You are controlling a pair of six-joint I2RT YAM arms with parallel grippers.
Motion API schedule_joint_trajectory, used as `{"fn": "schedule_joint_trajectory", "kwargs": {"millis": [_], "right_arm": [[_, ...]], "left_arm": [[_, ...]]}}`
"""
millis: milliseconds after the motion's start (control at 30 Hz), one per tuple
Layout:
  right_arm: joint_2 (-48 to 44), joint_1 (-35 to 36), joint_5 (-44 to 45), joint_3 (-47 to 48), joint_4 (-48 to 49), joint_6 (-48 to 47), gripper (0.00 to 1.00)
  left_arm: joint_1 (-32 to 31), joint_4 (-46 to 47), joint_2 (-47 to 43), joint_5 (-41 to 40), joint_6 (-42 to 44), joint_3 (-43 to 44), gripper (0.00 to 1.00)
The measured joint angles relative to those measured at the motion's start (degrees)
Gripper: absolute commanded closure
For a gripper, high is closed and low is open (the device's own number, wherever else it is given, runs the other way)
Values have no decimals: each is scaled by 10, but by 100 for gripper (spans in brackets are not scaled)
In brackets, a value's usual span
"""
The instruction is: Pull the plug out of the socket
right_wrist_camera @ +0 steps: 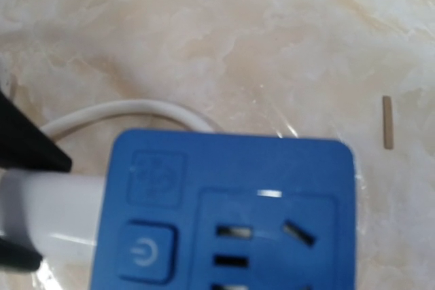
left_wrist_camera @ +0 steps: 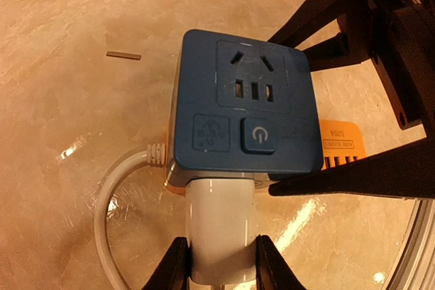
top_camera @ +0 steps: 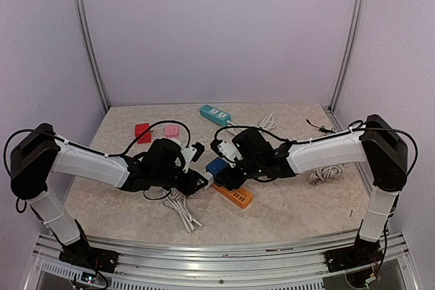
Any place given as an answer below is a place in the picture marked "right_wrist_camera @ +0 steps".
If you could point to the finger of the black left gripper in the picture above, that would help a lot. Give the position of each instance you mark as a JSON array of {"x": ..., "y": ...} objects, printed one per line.
[
  {"x": 25, "y": 146},
  {"x": 18, "y": 258}
]

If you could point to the white usb charger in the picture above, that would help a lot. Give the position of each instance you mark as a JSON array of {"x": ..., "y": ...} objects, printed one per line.
[{"x": 56, "y": 214}]

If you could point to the blue cube adapter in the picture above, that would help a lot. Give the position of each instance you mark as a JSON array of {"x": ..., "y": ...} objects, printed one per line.
[{"x": 188, "y": 210}]

